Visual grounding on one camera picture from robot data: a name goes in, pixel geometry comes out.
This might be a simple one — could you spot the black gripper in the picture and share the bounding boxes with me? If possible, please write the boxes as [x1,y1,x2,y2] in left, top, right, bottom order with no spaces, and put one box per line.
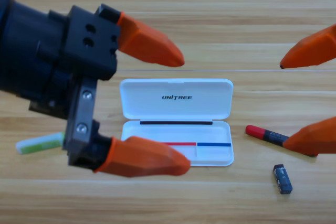
[0,0,121,171]

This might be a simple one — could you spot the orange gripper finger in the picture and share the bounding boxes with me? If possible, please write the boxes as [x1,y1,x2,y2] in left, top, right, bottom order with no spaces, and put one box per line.
[94,136,192,178]
[279,24,336,70]
[117,11,185,67]
[282,115,336,156]

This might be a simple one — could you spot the small dark blue sharpener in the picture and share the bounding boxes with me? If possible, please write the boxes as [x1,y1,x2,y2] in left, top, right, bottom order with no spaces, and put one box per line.
[272,164,293,195]

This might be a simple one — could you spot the red and black marker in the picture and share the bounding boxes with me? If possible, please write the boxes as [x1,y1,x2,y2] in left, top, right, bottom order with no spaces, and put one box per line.
[245,124,320,158]

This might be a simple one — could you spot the white plastic pencil case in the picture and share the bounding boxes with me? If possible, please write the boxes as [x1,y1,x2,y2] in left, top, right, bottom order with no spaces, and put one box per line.
[118,78,235,167]

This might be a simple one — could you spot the green and white highlighter pen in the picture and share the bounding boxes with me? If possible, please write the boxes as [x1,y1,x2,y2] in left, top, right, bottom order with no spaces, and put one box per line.
[15,131,66,155]

